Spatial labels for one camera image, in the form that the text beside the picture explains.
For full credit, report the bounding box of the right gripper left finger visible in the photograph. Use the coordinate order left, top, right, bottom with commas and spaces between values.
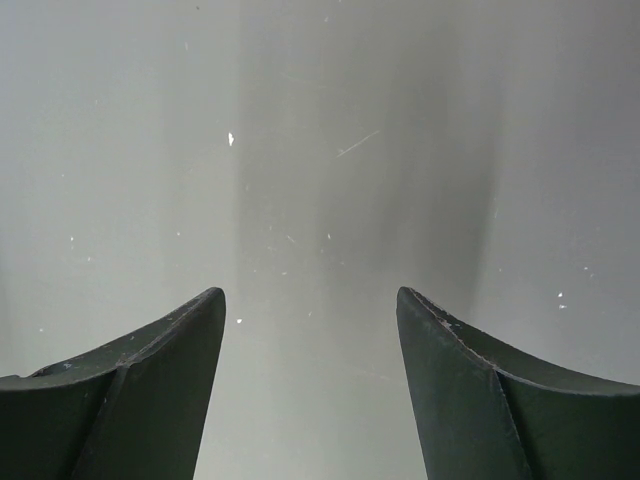
1, 288, 226, 479

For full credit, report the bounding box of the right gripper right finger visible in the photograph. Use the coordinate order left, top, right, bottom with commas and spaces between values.
396, 287, 639, 479

